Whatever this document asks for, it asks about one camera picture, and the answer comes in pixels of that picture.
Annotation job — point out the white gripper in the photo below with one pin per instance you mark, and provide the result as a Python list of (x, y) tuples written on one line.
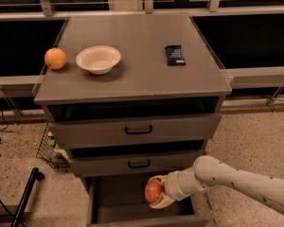
[(172, 185)]

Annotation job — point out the red apple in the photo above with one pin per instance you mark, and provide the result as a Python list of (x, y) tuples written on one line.
[(153, 190)]

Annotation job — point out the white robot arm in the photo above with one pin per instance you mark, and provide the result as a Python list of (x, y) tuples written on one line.
[(208, 173)]

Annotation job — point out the grey middle drawer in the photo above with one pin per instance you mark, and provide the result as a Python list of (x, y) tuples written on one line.
[(118, 165)]

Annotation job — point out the grey drawer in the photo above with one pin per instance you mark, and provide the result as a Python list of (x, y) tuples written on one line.
[(119, 201), (110, 132), (118, 165)]

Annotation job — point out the grey bottom drawer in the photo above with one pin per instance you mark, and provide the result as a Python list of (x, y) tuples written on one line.
[(119, 201)]

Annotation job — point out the grey top drawer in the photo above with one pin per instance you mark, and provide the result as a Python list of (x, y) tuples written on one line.
[(110, 132)]

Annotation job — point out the grey drawer cabinet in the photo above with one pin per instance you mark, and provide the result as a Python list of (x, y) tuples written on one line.
[(140, 85)]

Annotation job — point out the black metal pole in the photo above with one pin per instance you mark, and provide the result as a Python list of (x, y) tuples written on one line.
[(35, 175)]

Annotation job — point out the dark blue snack packet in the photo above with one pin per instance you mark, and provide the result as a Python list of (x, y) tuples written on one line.
[(174, 55)]

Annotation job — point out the white paper bowl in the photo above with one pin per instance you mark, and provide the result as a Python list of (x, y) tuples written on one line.
[(99, 59)]

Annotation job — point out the orange fruit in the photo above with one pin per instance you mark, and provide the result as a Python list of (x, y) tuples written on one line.
[(55, 58)]

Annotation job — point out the black middle drawer handle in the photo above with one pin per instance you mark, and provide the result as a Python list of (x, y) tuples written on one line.
[(139, 164)]

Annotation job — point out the black drawer handle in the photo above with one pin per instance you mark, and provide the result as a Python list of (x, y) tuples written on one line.
[(138, 131), (139, 164)]

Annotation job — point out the black top drawer handle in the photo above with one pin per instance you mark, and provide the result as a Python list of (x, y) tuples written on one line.
[(138, 131)]

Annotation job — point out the black wire basket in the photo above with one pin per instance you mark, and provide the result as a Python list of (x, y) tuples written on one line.
[(50, 152)]

